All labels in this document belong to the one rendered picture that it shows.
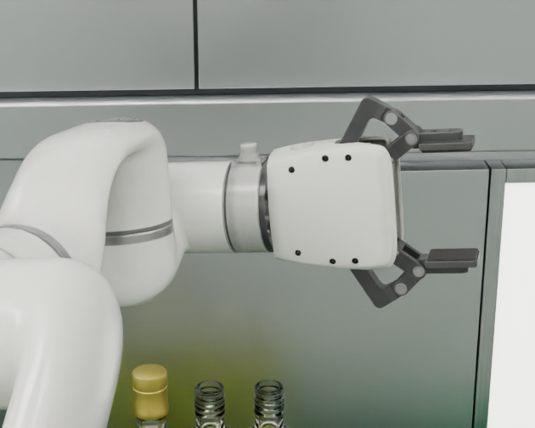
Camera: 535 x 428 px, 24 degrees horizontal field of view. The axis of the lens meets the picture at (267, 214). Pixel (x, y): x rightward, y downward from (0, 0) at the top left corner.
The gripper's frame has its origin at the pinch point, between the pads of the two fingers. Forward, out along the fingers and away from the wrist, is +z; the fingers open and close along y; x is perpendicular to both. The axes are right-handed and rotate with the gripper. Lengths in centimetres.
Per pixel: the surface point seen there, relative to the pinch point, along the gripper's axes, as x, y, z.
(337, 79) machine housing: -29.3, -6.0, -14.9
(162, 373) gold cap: -12.0, 19.2, -30.6
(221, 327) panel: -25.9, 19.4, -28.7
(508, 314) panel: -35.0, 21.0, 0.9
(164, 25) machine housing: -23.6, -13.0, -30.9
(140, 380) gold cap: -10.4, 19.4, -32.3
